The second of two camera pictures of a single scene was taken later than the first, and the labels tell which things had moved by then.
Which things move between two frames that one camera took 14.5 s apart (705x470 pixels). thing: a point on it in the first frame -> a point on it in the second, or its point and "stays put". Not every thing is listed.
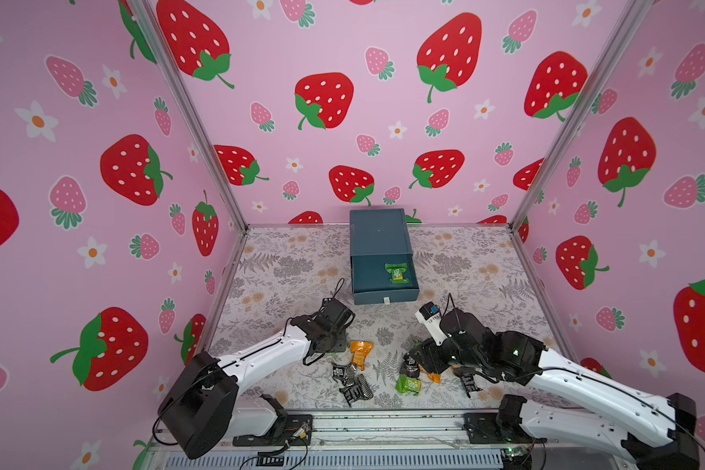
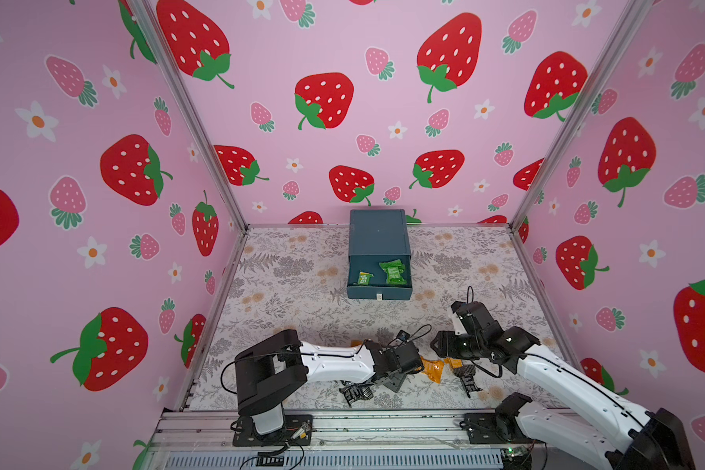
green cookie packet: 397,271 stays put
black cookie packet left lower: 359,391 stays put
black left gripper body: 337,342 -> 396,383
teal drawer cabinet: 380,236 stays put
